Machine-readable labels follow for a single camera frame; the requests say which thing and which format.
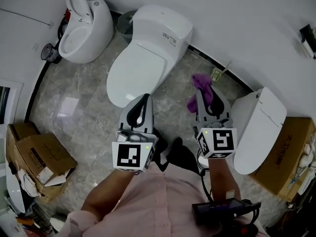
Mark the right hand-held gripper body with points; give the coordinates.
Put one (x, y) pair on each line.
(222, 141)

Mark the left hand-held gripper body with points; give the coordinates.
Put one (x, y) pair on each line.
(128, 157)

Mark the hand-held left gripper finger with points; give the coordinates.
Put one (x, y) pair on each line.
(149, 122)
(123, 123)

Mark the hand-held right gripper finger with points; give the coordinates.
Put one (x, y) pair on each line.
(201, 110)
(226, 108)

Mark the purple cleaning cloth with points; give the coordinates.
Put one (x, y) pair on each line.
(201, 81)

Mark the white toilet with sticker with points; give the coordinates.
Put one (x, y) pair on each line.
(138, 65)

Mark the person's right forearm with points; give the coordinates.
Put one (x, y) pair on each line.
(222, 176)

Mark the person's left forearm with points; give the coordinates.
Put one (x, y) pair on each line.
(108, 191)

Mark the white egg-shaped toilet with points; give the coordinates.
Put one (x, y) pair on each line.
(98, 26)

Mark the white power plug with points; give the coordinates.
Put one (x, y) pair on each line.
(216, 74)

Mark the person's black trousers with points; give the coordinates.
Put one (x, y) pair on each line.
(182, 152)

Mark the person's pink shirt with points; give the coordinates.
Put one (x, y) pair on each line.
(160, 206)

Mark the large printed cardboard box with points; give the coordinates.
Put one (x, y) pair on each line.
(279, 157)

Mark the black waist device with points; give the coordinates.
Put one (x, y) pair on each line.
(217, 207)

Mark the white crumpled cloths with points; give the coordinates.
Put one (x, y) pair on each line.
(304, 158)

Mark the brown cardboard box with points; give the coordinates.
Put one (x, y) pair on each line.
(19, 131)
(42, 154)

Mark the black mesh trash bin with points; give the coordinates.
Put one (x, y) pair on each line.
(48, 52)

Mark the white rags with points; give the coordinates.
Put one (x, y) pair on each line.
(27, 181)

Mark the black holder with paper roll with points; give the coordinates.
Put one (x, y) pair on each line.
(306, 31)

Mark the window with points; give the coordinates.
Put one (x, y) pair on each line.
(5, 102)

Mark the pile of assorted clutter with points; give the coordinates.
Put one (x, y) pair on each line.
(24, 223)

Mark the white wall outlet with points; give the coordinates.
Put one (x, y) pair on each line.
(36, 46)

